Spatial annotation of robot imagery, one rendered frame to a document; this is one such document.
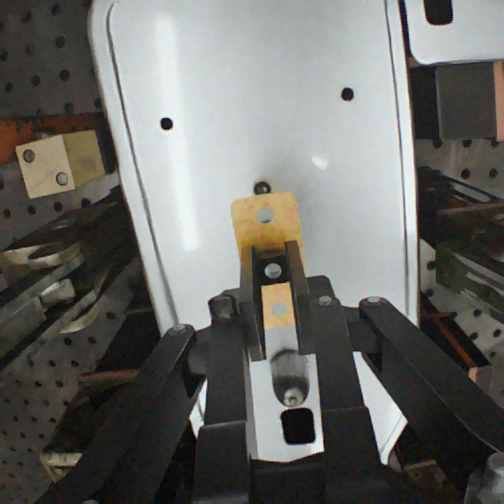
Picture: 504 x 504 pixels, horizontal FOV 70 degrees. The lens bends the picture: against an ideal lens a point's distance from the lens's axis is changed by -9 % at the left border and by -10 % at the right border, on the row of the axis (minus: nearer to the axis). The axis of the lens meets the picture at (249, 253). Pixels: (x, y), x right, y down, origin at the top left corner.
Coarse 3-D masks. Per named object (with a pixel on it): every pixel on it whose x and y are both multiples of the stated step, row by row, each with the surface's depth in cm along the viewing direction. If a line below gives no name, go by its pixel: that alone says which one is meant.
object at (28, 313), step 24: (72, 264) 25; (24, 288) 21; (0, 312) 18; (24, 312) 21; (48, 312) 24; (72, 312) 24; (0, 336) 19; (24, 336) 21; (48, 336) 22; (0, 360) 19; (24, 360) 20; (0, 384) 18
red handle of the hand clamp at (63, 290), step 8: (64, 280) 25; (72, 280) 25; (48, 288) 24; (56, 288) 24; (64, 288) 25; (72, 288) 25; (40, 296) 24; (48, 296) 24; (56, 296) 24; (64, 296) 25; (72, 296) 25; (48, 304) 24
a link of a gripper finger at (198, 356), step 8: (232, 288) 19; (208, 328) 16; (200, 336) 16; (208, 336) 15; (200, 344) 15; (208, 344) 15; (192, 352) 15; (200, 352) 15; (192, 360) 15; (200, 360) 15; (184, 368) 15; (192, 368) 15; (200, 368) 15; (184, 376) 15; (192, 376) 15
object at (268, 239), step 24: (288, 192) 22; (240, 216) 22; (288, 216) 22; (240, 240) 23; (264, 240) 23; (288, 240) 23; (264, 264) 22; (264, 288) 24; (288, 288) 24; (264, 312) 24; (288, 312) 24
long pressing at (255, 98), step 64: (128, 0) 24; (192, 0) 24; (256, 0) 24; (320, 0) 24; (384, 0) 24; (128, 64) 26; (192, 64) 26; (256, 64) 26; (320, 64) 26; (384, 64) 26; (128, 128) 27; (192, 128) 28; (256, 128) 27; (320, 128) 27; (384, 128) 27; (128, 192) 29; (192, 192) 29; (320, 192) 29; (384, 192) 29; (192, 256) 31; (320, 256) 31; (384, 256) 31; (192, 320) 33; (256, 384) 35; (320, 448) 38; (384, 448) 38
